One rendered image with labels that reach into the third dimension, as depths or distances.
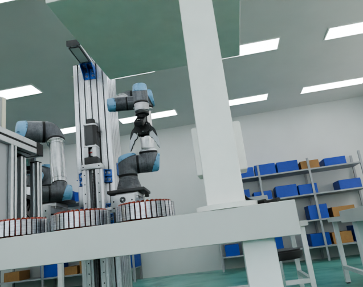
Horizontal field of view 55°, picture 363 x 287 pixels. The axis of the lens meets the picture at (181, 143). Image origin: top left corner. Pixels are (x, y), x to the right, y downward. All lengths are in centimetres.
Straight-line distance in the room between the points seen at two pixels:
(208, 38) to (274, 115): 773
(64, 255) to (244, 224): 28
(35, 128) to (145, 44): 121
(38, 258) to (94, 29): 48
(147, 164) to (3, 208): 115
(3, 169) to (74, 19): 60
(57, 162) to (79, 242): 131
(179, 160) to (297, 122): 282
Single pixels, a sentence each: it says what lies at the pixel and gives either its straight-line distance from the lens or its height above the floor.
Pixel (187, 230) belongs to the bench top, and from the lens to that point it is 54.
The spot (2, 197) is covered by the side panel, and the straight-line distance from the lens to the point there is 120.
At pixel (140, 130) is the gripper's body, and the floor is 125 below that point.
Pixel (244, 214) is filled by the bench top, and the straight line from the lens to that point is 54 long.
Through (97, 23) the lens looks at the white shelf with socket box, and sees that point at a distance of 80.
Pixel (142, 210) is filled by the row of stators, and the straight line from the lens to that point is 63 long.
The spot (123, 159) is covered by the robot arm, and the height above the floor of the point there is 122.
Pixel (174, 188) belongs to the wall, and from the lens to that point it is 807.
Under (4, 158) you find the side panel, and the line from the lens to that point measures 123.
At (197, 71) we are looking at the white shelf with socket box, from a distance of 62.
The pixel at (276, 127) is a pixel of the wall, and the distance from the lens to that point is 827.
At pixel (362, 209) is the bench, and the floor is 74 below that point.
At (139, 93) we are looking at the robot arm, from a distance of 180.
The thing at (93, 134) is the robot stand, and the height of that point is 145.
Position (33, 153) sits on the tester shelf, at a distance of 136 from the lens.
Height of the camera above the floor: 71
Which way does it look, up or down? 15 degrees up
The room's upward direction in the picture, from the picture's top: 7 degrees counter-clockwise
